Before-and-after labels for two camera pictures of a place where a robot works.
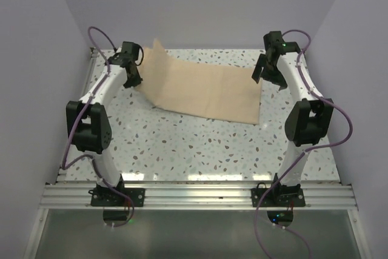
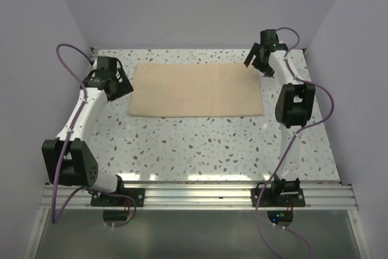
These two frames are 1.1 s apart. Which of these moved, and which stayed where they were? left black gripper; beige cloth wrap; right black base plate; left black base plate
Moved: beige cloth wrap; left black gripper
Stayed: right black base plate; left black base plate
